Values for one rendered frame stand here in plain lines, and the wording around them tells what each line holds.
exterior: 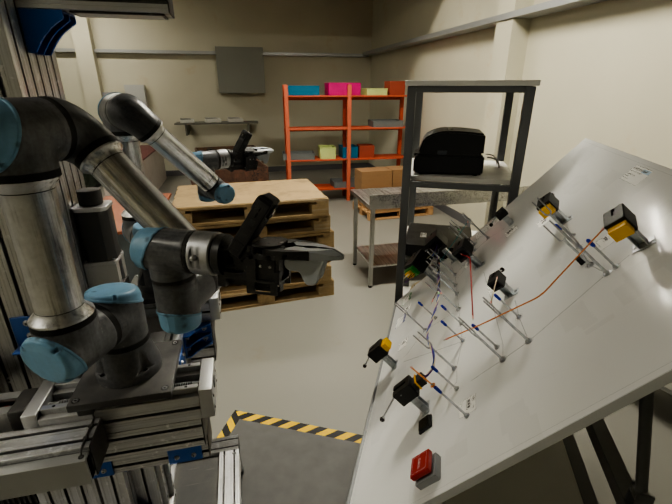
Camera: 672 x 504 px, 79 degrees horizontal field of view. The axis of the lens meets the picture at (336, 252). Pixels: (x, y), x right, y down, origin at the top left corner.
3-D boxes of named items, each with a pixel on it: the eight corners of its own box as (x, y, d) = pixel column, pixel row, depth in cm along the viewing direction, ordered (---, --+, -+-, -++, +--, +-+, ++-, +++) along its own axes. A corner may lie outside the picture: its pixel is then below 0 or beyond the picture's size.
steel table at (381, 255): (524, 272, 436) (540, 185, 401) (367, 289, 399) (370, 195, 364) (489, 250, 496) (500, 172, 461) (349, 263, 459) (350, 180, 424)
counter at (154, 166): (166, 178, 892) (161, 144, 866) (149, 202, 703) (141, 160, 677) (133, 179, 878) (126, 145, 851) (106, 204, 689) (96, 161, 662)
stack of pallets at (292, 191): (311, 259, 469) (309, 176, 434) (335, 295, 388) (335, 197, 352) (188, 274, 431) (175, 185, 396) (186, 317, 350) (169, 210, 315)
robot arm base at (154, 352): (87, 393, 95) (77, 358, 92) (106, 355, 109) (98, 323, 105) (157, 383, 98) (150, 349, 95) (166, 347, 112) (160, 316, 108)
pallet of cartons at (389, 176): (435, 216, 627) (439, 173, 603) (365, 221, 603) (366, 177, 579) (414, 203, 699) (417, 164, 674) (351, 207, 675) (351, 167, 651)
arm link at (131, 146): (133, 257, 145) (101, 92, 125) (123, 245, 156) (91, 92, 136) (168, 249, 152) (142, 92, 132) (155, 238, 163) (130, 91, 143)
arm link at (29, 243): (127, 352, 93) (69, 95, 73) (75, 396, 80) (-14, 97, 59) (82, 345, 96) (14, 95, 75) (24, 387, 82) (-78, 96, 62)
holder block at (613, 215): (651, 218, 87) (621, 189, 87) (657, 246, 79) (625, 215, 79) (629, 229, 90) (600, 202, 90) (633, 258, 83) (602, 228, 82)
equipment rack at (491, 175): (384, 432, 234) (405, 80, 165) (396, 367, 288) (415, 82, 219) (477, 449, 222) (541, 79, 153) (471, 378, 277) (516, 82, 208)
